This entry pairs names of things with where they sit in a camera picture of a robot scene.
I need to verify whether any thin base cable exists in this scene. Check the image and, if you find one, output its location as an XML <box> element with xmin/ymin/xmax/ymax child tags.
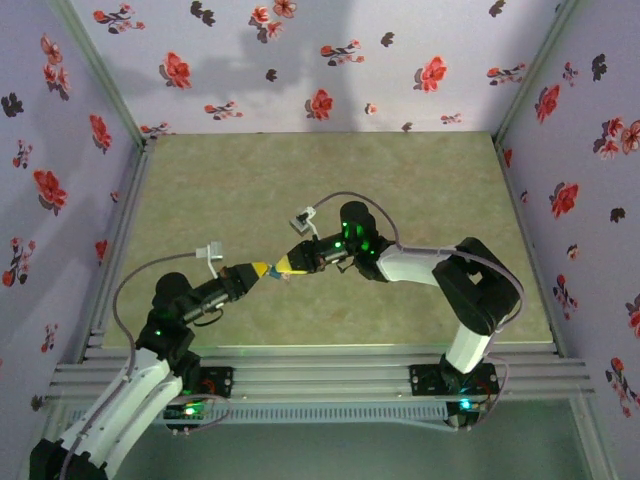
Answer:
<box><xmin>469</xmin><ymin>357</ymin><xmax>512</xmax><ymax>431</ymax></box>
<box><xmin>172</xmin><ymin>370</ymin><xmax>232</xmax><ymax>436</ymax></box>

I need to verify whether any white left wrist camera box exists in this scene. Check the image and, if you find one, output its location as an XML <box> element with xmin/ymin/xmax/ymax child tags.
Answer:
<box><xmin>196</xmin><ymin>241</ymin><xmax>225</xmax><ymax>279</ymax></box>

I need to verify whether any left controller board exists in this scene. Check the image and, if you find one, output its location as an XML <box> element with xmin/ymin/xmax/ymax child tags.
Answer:
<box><xmin>164</xmin><ymin>399</ymin><xmax>209</xmax><ymax>422</ymax></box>

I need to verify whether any grey slotted cable duct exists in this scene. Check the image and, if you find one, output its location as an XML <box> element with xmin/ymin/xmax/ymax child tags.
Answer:
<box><xmin>144</xmin><ymin>402</ymin><xmax>449</xmax><ymax>426</ymax></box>

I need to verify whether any controller board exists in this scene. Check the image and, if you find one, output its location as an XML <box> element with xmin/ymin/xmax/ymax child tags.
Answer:
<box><xmin>164</xmin><ymin>399</ymin><xmax>209</xmax><ymax>422</ymax></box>
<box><xmin>447</xmin><ymin>397</ymin><xmax>489</xmax><ymax>431</ymax></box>

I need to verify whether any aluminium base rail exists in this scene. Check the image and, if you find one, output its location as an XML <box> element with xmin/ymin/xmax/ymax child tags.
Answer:
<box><xmin>47</xmin><ymin>343</ymin><xmax>596</xmax><ymax>404</ymax></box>

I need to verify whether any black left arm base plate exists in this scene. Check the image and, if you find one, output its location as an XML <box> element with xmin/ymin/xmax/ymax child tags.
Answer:
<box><xmin>192</xmin><ymin>366</ymin><xmax>235</xmax><ymax>401</ymax></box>

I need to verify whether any right controller board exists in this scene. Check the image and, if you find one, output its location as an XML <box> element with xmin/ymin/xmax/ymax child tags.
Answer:
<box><xmin>447</xmin><ymin>397</ymin><xmax>489</xmax><ymax>431</ymax></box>

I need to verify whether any grey right arm cable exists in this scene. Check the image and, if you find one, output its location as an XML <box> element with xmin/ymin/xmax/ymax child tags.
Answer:
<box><xmin>309</xmin><ymin>191</ymin><xmax>526</xmax><ymax>351</ymax></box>

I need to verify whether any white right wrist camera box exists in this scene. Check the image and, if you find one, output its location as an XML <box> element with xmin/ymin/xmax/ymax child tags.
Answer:
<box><xmin>288</xmin><ymin>207</ymin><xmax>321</xmax><ymax>241</ymax></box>

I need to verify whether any aluminium frame leg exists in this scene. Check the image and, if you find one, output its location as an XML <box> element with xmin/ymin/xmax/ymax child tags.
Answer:
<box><xmin>14</xmin><ymin>399</ymin><xmax>69</xmax><ymax>480</ymax></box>
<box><xmin>569</xmin><ymin>394</ymin><xmax>619</xmax><ymax>480</ymax></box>

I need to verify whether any aluminium corner post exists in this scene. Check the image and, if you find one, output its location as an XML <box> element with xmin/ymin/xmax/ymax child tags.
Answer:
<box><xmin>47</xmin><ymin>0</ymin><xmax>154</xmax><ymax>149</ymax></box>
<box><xmin>492</xmin><ymin>0</ymin><xmax>584</xmax><ymax>146</ymax></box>

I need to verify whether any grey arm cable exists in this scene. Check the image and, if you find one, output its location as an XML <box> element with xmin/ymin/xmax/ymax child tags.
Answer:
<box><xmin>59</xmin><ymin>251</ymin><xmax>201</xmax><ymax>480</ymax></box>
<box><xmin>309</xmin><ymin>191</ymin><xmax>526</xmax><ymax>351</ymax></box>

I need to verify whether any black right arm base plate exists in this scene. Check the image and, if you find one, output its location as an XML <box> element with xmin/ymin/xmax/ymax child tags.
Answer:
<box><xmin>408</xmin><ymin>363</ymin><xmax>501</xmax><ymax>399</ymax></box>

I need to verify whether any grey left arm cable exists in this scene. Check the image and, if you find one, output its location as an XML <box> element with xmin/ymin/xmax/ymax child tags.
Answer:
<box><xmin>59</xmin><ymin>251</ymin><xmax>201</xmax><ymax>480</ymax></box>

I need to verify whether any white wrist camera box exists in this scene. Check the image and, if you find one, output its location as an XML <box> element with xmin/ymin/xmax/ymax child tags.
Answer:
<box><xmin>196</xmin><ymin>241</ymin><xmax>225</xmax><ymax>279</ymax></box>
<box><xmin>288</xmin><ymin>207</ymin><xmax>321</xmax><ymax>241</ymax></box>

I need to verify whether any aluminium side rail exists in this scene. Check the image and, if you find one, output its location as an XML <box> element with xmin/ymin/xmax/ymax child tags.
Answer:
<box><xmin>492</xmin><ymin>133</ymin><xmax>569</xmax><ymax>357</ymax></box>
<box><xmin>74</xmin><ymin>139</ymin><xmax>157</xmax><ymax>361</ymax></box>

